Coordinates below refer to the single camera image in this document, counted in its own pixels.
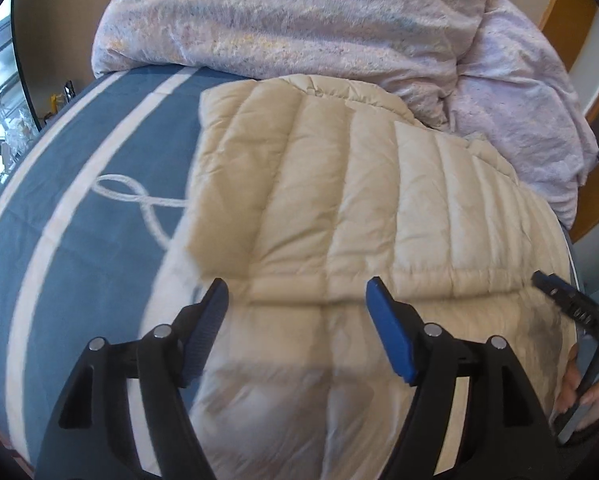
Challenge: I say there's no wooden door frame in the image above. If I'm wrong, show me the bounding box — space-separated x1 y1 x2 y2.
537 0 599 246

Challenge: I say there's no blue white striped bed sheet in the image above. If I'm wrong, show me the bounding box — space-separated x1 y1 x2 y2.
0 65 586 477

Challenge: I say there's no pink floral duvet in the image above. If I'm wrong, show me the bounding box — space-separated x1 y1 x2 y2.
90 0 599 231

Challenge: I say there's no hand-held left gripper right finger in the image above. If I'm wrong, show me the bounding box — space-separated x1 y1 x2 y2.
365 276 567 480

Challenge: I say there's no beige puffer jacket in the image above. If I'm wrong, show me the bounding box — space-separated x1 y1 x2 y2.
139 74 580 480

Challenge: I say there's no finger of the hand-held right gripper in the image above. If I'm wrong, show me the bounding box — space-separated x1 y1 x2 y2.
532 270 599 342

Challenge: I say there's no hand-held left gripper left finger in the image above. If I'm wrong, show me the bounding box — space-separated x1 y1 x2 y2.
34 277 230 480

